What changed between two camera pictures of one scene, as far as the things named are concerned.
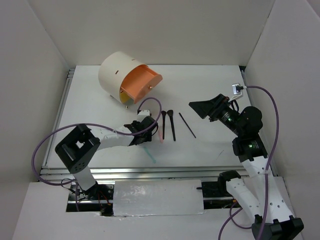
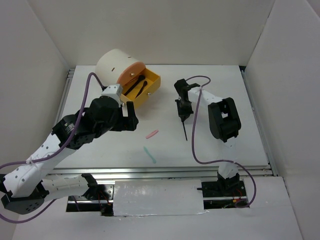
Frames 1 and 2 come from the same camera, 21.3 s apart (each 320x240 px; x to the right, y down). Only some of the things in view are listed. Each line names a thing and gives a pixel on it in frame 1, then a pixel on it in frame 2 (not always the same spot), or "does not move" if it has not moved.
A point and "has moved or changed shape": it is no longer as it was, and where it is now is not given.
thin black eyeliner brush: (188, 125) to (184, 129)
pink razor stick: (161, 135) has moved or changed shape
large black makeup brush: (170, 112) to (144, 84)
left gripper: (148, 137) to (128, 123)
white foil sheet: (150, 197) does not move
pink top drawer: (139, 81) has moved or changed shape
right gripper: (212, 107) to (183, 114)
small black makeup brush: (163, 113) to (140, 78)
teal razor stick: (153, 160) does not move
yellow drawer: (126, 99) has moved or changed shape
